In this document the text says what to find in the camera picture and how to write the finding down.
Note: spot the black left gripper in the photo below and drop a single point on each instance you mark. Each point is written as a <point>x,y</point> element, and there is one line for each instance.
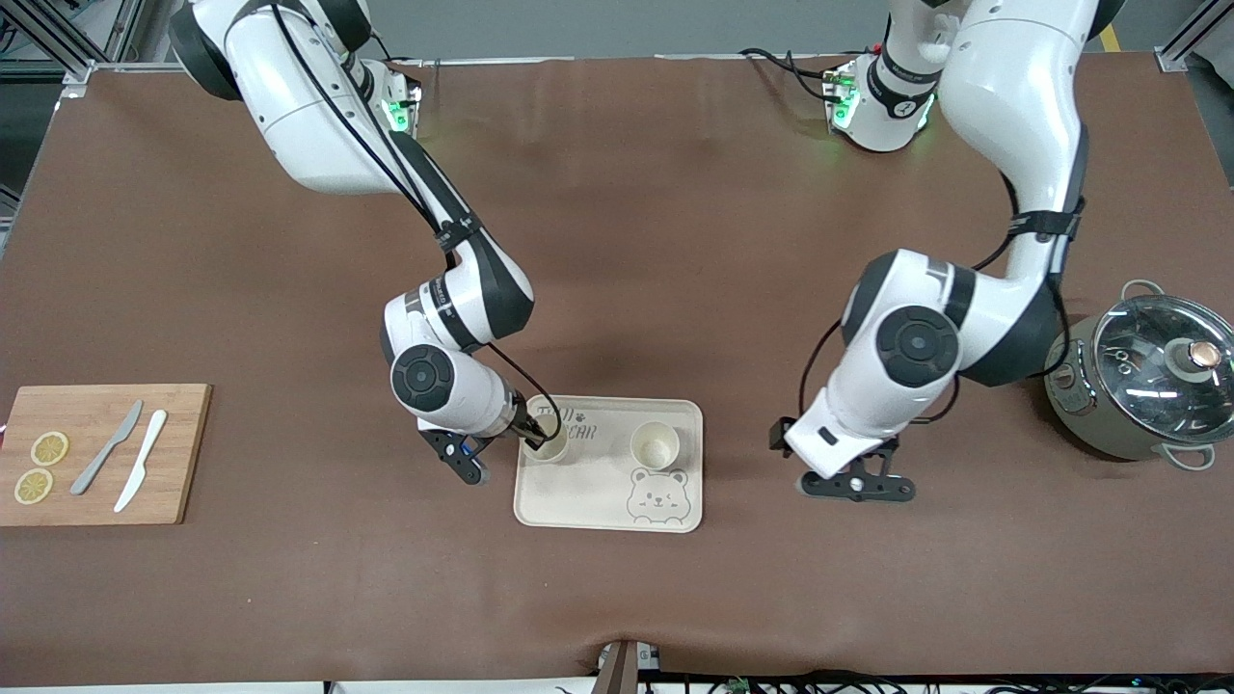
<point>776,436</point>

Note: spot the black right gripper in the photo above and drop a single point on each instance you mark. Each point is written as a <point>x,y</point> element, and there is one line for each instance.
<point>526,431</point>

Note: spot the cream paper cup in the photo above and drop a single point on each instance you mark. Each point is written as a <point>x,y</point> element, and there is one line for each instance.
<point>555,447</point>

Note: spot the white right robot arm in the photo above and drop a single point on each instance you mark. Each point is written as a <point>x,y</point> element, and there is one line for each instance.
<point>318,116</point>

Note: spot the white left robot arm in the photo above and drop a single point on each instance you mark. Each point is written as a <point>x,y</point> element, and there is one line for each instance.
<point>1012,96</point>

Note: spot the cream bear print tray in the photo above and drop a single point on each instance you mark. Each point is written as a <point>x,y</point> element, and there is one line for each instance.
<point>578,496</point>

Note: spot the grey green cooking pot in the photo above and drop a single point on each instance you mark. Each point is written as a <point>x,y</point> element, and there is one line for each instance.
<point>1080,414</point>

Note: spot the bamboo cutting board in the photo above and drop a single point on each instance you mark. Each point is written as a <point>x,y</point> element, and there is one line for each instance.
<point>178,482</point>

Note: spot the glass pot lid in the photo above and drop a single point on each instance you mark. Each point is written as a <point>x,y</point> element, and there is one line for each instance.
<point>1157,376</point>

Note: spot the white plastic knife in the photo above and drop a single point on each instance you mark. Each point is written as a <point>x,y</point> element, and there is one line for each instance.
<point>141,461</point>

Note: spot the grey plastic knife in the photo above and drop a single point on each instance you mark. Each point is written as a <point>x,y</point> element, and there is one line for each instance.
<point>106,451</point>

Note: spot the yellow lemon slice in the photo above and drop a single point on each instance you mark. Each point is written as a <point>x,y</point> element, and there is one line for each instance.
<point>49,448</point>
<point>34,486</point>

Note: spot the aluminium frame profile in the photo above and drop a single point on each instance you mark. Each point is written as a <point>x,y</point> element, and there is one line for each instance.
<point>1195,34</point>
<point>96,29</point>

